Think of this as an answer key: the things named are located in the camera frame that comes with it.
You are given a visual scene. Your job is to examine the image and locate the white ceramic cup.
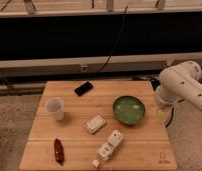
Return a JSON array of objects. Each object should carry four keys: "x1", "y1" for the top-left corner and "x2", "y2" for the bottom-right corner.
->
[{"x1": 45, "y1": 97, "x2": 64, "y2": 121}]

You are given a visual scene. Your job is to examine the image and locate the small white box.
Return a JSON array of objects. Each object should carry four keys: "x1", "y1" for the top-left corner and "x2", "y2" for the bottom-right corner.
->
[{"x1": 85, "y1": 115, "x2": 106, "y2": 134}]

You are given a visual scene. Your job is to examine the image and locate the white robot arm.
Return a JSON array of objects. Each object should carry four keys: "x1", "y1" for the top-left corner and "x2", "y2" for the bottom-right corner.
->
[{"x1": 154, "y1": 61, "x2": 202, "y2": 111}]

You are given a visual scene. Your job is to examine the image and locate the black rectangular eraser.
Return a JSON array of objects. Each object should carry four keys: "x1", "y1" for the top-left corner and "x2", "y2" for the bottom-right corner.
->
[{"x1": 74, "y1": 81, "x2": 93, "y2": 97}]

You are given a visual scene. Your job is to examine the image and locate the green ceramic bowl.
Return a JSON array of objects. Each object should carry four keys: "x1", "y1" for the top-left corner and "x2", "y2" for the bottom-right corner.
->
[{"x1": 113, "y1": 96, "x2": 146, "y2": 126}]

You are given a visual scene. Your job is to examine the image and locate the dark red chili pepper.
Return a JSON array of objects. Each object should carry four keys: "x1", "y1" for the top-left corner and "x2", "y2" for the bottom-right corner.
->
[{"x1": 54, "y1": 139, "x2": 64, "y2": 164}]

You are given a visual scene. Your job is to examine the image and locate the black hanging cable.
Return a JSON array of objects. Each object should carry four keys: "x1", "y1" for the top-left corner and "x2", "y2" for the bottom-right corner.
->
[{"x1": 94, "y1": 5, "x2": 129, "y2": 75}]

